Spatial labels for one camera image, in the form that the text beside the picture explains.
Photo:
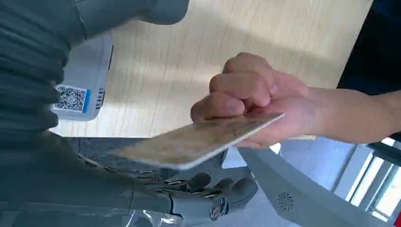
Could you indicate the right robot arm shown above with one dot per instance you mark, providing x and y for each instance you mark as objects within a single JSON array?
[{"x": 28, "y": 78}]

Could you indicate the grey kiosk stand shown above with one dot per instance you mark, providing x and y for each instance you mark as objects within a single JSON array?
[{"x": 297, "y": 200}]

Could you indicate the white card reader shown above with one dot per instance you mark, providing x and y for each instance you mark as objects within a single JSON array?
[{"x": 84, "y": 69}]

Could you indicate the metal window frame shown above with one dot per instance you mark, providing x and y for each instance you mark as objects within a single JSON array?
[{"x": 376, "y": 185}]

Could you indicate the person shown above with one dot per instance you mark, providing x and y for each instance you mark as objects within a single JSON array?
[{"x": 372, "y": 47}]

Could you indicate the person's left hand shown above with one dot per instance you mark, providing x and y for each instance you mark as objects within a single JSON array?
[{"x": 282, "y": 100}]

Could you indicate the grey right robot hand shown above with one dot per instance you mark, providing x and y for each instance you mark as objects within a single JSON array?
[{"x": 78, "y": 194}]

